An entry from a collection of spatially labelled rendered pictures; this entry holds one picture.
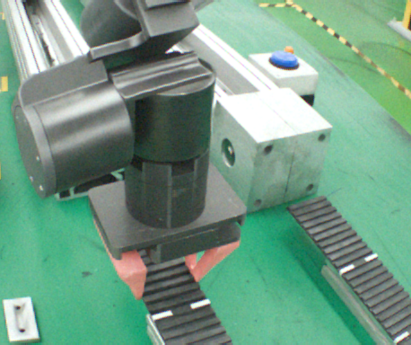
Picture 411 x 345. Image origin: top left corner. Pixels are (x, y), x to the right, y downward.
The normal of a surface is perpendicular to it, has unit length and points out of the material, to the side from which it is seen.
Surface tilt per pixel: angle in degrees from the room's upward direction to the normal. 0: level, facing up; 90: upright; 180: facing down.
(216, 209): 1
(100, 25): 107
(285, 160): 90
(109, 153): 91
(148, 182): 91
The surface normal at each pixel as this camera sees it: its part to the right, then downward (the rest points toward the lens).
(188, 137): 0.44, 0.58
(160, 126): -0.08, 0.62
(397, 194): 0.08, -0.79
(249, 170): -0.89, 0.21
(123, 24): -0.38, 0.86
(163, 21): 0.47, -0.15
